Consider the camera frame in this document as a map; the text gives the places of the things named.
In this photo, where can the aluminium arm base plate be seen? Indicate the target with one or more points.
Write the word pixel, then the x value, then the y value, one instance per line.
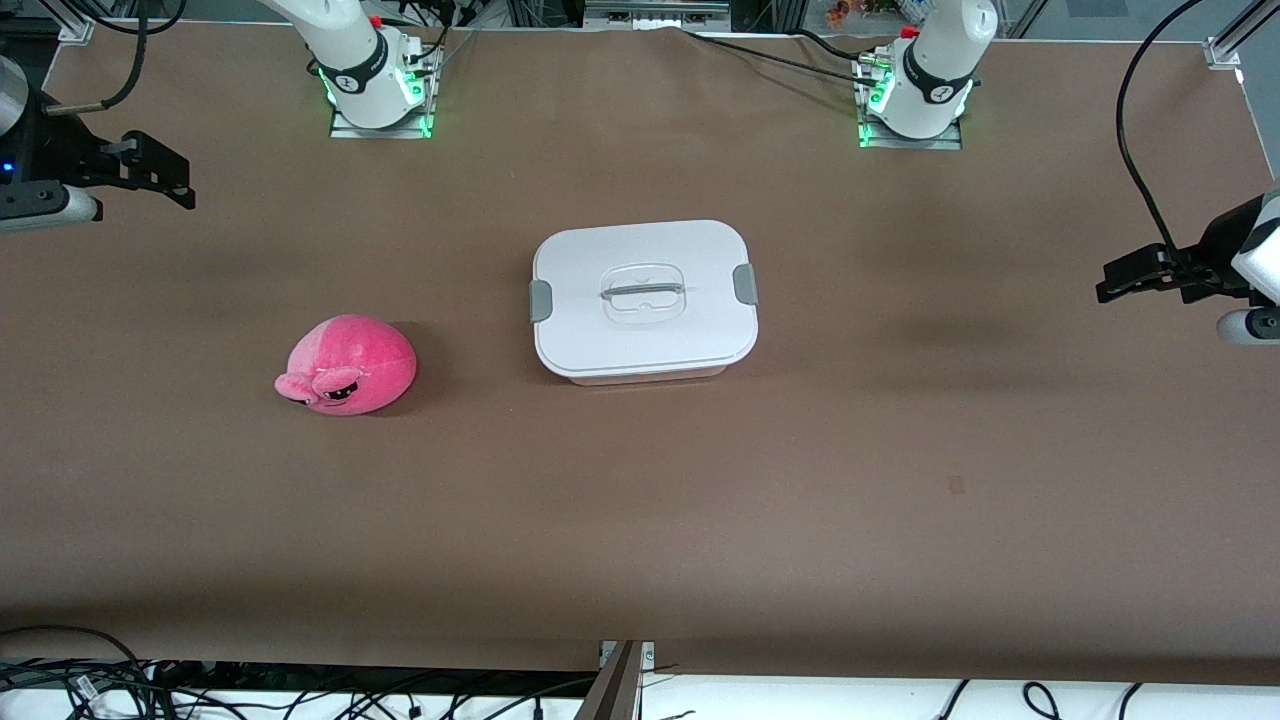
pixel 950 142
pixel 345 128

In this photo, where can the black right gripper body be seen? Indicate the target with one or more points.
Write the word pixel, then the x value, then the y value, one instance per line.
pixel 62 150

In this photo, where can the pink plush toy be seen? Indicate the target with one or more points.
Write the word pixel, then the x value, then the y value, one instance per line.
pixel 350 360

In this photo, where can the colourful small figurine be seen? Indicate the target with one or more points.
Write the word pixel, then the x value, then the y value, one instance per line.
pixel 838 12

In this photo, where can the aluminium frame bracket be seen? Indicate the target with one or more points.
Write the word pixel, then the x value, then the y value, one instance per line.
pixel 615 690

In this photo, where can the translucent plastic box base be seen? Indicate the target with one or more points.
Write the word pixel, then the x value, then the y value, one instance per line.
pixel 650 379

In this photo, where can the brown table cover sheet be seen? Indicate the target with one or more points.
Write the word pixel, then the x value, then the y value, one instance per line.
pixel 640 520

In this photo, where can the white plastic box lid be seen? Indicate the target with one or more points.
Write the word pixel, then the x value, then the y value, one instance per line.
pixel 600 340

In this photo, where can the grey electronics box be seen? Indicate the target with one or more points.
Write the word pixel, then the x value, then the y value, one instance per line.
pixel 650 12

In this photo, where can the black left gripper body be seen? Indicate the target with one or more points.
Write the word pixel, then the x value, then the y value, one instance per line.
pixel 1214 251

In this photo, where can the aluminium frame post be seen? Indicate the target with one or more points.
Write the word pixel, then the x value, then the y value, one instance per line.
pixel 1225 50
pixel 78 30

